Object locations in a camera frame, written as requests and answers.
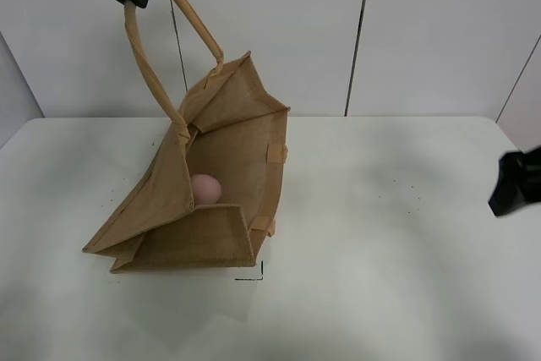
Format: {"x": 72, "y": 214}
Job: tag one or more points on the pink peach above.
{"x": 206, "y": 189}

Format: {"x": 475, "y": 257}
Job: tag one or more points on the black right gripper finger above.
{"x": 518, "y": 183}

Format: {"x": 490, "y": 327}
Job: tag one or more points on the brown linen tote bag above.
{"x": 228, "y": 127}

